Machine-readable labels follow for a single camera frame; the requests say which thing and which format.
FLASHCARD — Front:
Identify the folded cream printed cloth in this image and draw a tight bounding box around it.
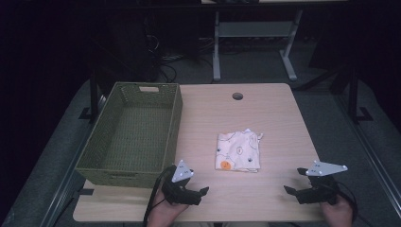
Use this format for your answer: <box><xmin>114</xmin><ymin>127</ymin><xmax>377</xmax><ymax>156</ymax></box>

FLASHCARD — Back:
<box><xmin>215</xmin><ymin>128</ymin><xmax>265</xmax><ymax>174</ymax></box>

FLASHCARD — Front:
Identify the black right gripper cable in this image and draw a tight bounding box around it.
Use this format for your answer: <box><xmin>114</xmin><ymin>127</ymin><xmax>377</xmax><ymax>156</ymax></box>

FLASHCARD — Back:
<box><xmin>334</xmin><ymin>180</ymin><xmax>376</xmax><ymax>227</ymax></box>

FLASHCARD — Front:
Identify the person's right hand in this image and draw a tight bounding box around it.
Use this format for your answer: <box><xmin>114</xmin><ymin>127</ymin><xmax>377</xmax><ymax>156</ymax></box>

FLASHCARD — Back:
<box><xmin>319</xmin><ymin>194</ymin><xmax>354</xmax><ymax>227</ymax></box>

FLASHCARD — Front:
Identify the green woven basket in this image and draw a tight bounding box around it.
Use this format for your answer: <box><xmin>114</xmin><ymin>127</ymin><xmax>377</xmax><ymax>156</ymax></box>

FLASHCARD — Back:
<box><xmin>75</xmin><ymin>81</ymin><xmax>184</xmax><ymax>189</ymax></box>

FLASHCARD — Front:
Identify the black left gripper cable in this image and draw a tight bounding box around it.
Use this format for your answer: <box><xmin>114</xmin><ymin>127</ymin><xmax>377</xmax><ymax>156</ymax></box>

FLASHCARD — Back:
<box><xmin>142</xmin><ymin>165</ymin><xmax>178</xmax><ymax>227</ymax></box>

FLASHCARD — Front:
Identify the black metal stand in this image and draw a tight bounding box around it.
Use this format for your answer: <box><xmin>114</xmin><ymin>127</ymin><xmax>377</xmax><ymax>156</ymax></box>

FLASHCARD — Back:
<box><xmin>78</xmin><ymin>67</ymin><xmax>107</xmax><ymax>125</ymax></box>
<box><xmin>330</xmin><ymin>67</ymin><xmax>375</xmax><ymax>125</ymax></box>

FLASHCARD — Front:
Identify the tangle of floor cables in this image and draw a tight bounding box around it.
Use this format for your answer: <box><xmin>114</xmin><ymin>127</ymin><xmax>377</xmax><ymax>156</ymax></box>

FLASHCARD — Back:
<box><xmin>143</xmin><ymin>31</ymin><xmax>216</xmax><ymax>83</ymax></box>

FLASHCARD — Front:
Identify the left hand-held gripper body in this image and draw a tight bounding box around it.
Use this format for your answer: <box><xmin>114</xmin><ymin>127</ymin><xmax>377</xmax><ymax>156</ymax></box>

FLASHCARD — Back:
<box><xmin>161</xmin><ymin>159</ymin><xmax>203</xmax><ymax>206</ymax></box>

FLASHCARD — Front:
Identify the person's left hand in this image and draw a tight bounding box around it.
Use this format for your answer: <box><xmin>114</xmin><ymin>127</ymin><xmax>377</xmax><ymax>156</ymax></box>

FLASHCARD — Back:
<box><xmin>147</xmin><ymin>185</ymin><xmax>190</xmax><ymax>227</ymax></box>

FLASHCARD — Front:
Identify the white metal desk frame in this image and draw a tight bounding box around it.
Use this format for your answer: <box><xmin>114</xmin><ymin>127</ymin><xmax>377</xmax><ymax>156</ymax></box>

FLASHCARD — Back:
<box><xmin>212</xmin><ymin>9</ymin><xmax>305</xmax><ymax>83</ymax></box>

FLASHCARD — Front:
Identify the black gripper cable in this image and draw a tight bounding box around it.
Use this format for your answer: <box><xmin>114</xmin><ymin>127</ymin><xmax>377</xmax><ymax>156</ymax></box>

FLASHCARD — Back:
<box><xmin>142</xmin><ymin>165</ymin><xmax>178</xmax><ymax>227</ymax></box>
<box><xmin>334</xmin><ymin>180</ymin><xmax>376</xmax><ymax>227</ymax></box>

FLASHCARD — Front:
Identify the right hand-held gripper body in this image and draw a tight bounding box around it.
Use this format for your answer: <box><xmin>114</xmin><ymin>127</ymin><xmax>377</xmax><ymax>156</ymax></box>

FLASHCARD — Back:
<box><xmin>295</xmin><ymin>160</ymin><xmax>349</xmax><ymax>205</ymax></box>

